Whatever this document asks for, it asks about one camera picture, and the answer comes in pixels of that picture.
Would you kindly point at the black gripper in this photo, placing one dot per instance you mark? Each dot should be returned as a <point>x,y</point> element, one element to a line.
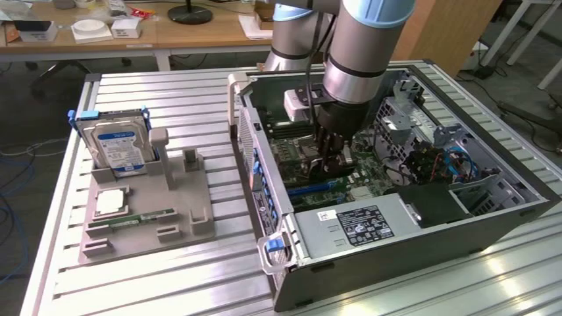
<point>342,116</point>

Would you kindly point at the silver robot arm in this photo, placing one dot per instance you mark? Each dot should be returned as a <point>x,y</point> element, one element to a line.
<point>360,49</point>

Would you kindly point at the CPU socket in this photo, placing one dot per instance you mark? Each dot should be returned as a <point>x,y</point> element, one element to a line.
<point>308,148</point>

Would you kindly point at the perforated metal drive cage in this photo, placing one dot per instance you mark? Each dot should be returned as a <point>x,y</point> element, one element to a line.
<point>397,108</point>

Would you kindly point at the green motherboard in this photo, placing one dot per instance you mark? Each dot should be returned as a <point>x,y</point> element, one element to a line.
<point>365,171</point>

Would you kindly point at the blue expansion slot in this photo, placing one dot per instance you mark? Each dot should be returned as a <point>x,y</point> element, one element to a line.
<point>312,188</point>

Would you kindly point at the silver chipset heatsink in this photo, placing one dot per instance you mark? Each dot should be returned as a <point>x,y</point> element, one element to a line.
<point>362,193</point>

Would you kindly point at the white paper stack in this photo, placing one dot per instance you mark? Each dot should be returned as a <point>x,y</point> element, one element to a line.
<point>254,29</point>

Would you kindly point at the black power adapter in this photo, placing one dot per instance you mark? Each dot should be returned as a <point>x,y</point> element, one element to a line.
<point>482,72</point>

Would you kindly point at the wooden cabinet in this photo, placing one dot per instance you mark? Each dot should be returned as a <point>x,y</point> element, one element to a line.
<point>448,29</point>

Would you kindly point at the grey power supply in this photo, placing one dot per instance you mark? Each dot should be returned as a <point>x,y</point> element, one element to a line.
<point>317,237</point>

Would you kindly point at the blue case latch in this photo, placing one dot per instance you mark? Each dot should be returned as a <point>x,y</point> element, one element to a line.
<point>273,246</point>

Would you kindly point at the black floor stand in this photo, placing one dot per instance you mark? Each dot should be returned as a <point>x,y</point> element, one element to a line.
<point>532,115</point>

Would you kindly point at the wooden desk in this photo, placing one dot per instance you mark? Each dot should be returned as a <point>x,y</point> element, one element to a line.
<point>185,36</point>

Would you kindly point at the grey parts rack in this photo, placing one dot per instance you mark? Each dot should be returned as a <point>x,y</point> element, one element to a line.
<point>185,197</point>

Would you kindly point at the open black PC case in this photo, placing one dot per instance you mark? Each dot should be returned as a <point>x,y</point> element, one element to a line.
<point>396,263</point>

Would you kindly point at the black round lamp base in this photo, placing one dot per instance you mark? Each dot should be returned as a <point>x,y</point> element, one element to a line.
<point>190,14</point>

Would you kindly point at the hard disk with blue carrier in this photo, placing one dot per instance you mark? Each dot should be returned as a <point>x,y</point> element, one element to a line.
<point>117,148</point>

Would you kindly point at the red packet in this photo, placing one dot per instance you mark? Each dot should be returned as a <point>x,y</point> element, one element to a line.
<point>143,14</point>

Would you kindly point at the small white labelled box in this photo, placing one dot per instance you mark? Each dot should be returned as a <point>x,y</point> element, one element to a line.
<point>127,29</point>

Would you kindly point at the green RAM stick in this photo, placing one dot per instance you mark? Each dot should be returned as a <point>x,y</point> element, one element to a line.
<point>131,219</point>

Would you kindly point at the silver CPU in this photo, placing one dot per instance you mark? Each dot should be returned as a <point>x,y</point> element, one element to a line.
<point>110,202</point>

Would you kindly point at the white box round hole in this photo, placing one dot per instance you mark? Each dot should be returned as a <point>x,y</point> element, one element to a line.
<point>90,31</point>

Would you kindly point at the black chair base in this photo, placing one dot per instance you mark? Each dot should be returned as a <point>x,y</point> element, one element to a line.
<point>57,70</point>

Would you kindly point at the grey cup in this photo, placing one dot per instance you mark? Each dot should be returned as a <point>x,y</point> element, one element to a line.
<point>65,4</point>

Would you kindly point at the white box black top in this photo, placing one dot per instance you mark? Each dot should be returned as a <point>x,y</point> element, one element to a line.
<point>38,33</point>

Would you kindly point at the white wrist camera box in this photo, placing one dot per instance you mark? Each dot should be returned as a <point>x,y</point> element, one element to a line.
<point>296,105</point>

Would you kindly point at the grey disk bay bracket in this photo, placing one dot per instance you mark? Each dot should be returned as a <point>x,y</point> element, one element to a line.
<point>400,123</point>

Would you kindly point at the white table frame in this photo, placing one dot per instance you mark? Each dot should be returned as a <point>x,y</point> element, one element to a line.
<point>527,26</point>

